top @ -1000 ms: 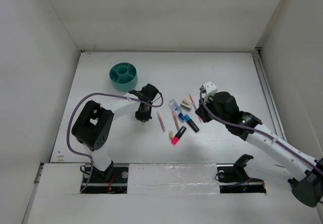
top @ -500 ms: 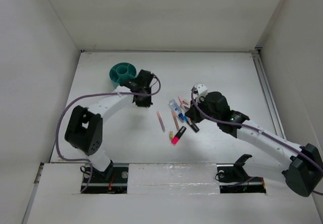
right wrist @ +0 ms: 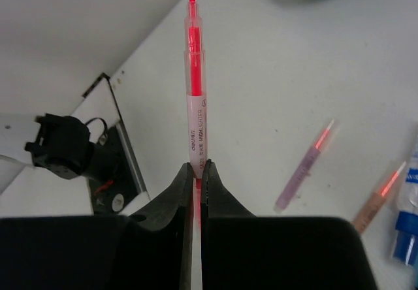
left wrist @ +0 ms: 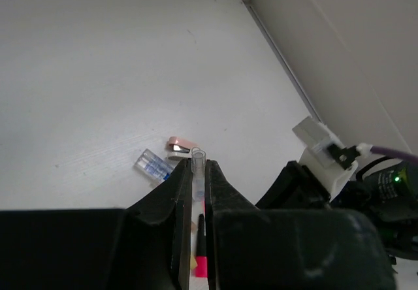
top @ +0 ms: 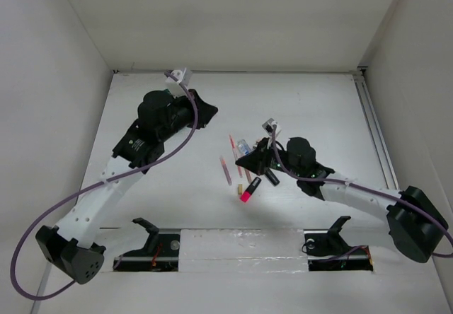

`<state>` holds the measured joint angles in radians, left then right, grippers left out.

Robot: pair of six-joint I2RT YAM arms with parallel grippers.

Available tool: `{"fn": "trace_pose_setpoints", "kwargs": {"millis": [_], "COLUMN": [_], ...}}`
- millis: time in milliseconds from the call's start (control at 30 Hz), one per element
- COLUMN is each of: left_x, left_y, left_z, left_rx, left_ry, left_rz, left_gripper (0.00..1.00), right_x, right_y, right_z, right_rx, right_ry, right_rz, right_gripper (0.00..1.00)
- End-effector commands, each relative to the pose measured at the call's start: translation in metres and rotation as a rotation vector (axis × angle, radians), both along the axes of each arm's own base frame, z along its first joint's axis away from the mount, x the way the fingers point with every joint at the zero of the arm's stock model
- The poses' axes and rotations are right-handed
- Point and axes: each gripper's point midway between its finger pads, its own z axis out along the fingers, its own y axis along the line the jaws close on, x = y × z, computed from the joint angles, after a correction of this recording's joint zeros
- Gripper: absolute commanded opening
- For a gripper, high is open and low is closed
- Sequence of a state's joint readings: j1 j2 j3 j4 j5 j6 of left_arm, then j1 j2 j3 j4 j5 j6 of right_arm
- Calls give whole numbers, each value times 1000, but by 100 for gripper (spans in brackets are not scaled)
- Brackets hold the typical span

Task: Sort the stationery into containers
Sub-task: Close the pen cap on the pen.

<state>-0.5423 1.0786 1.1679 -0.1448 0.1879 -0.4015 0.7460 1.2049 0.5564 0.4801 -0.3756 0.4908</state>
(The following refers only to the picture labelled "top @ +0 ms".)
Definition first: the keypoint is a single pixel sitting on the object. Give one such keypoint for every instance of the pink black highlighter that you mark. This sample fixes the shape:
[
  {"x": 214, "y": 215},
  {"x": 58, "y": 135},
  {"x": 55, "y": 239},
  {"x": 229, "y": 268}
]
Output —
[{"x": 246, "y": 195}]

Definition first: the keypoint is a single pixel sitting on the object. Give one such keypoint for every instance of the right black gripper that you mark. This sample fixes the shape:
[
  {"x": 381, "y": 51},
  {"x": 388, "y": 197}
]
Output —
[{"x": 256, "y": 161}]

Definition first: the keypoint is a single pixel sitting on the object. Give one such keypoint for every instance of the peach pink pen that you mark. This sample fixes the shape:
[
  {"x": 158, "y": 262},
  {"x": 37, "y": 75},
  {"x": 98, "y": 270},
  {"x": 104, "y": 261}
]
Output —
[{"x": 243, "y": 173}]

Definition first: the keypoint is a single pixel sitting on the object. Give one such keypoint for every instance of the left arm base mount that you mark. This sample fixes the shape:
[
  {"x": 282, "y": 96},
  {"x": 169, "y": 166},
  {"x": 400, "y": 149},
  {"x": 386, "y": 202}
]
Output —
[{"x": 158, "y": 253}]

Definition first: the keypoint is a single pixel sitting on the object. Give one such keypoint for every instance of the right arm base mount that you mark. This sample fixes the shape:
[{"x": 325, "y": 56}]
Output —
[{"x": 327, "y": 251}]

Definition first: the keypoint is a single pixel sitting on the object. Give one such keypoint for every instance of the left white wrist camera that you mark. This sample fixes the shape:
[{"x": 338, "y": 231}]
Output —
[{"x": 177, "y": 77}]

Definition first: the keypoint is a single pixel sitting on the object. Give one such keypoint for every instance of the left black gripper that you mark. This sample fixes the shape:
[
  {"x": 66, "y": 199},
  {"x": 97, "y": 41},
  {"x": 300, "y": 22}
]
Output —
[{"x": 205, "y": 111}]

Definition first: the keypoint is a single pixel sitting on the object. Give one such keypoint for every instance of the aluminium rail right side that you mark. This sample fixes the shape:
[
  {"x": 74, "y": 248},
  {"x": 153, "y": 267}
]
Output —
[{"x": 375, "y": 129}]

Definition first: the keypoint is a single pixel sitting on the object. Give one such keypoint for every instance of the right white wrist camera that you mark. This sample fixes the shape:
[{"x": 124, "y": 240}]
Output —
[{"x": 272, "y": 127}]

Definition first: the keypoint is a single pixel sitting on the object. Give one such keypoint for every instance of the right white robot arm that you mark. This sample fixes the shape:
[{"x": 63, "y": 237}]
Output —
[{"x": 414, "y": 225}]

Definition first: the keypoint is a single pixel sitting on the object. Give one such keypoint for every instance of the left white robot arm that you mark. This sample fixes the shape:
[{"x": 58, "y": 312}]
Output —
[{"x": 72, "y": 244}]

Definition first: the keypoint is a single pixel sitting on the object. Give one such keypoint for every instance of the clear blue glue bottle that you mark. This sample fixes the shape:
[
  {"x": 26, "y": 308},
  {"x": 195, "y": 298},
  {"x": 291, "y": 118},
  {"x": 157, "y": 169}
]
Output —
[{"x": 243, "y": 147}]

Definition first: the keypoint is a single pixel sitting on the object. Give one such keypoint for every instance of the blue black highlighter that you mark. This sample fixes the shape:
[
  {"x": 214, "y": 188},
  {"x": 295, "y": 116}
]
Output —
[{"x": 272, "y": 177}]

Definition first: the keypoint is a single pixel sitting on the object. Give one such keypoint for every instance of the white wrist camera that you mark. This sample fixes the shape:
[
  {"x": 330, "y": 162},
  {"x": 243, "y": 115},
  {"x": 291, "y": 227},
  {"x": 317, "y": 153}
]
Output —
[
  {"x": 177, "y": 77},
  {"x": 272, "y": 127}
]

